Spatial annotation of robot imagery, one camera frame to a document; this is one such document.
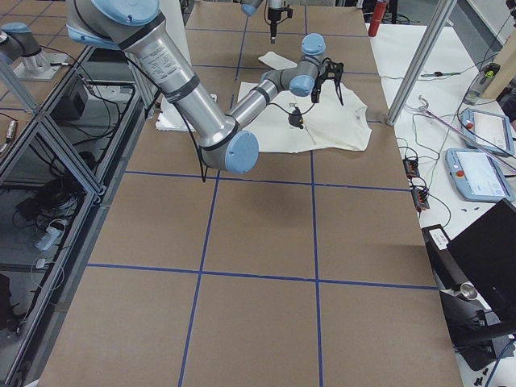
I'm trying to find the black orange electronics box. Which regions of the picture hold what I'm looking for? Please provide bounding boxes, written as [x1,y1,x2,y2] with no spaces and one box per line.
[402,156,420,179]
[410,185,430,213]

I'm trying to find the near blue teach pendant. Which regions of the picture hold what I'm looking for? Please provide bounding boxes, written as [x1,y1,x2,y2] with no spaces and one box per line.
[445,148,515,203]

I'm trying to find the red bottle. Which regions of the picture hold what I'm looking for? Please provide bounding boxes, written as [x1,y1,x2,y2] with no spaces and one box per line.
[368,0,388,37]

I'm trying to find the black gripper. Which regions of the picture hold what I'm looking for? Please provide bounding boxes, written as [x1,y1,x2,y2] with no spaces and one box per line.
[310,58,344,106]
[266,0,293,44]

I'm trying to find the far blue teach pendant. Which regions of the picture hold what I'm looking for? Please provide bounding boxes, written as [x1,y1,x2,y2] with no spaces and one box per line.
[460,108,515,156]

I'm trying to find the aluminium frame post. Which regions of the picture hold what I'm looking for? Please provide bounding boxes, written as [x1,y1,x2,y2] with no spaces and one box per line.
[385,0,457,126]

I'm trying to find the black orange electronics box far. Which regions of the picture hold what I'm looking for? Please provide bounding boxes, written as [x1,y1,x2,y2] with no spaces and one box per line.
[402,156,420,179]

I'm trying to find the blue teach pendant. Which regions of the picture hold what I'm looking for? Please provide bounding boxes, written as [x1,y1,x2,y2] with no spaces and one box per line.
[445,148,515,203]
[460,108,515,156]

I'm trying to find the white table cover sheet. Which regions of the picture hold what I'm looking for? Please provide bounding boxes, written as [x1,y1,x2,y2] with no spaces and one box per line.
[370,24,491,237]

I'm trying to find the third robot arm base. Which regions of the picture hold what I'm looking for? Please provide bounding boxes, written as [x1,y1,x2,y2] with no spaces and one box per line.
[1,22,58,81]

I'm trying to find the black orange electronics box near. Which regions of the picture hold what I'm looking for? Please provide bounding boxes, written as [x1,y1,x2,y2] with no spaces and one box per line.
[410,185,430,213]

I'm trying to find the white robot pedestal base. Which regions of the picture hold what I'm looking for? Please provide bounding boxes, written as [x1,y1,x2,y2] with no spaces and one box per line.
[155,0,218,133]

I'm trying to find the metal hook tool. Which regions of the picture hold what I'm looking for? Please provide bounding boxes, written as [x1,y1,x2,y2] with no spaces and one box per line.
[405,94,516,167]

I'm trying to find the cream long-sleeve cat shirt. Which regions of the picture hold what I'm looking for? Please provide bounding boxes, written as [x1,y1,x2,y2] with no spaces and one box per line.
[246,72,372,153]

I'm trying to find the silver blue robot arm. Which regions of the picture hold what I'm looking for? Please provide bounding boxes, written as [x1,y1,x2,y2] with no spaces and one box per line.
[67,1,343,174]
[240,0,293,44]

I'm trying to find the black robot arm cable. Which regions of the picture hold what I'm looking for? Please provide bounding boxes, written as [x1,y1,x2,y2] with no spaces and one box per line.
[120,52,318,185]

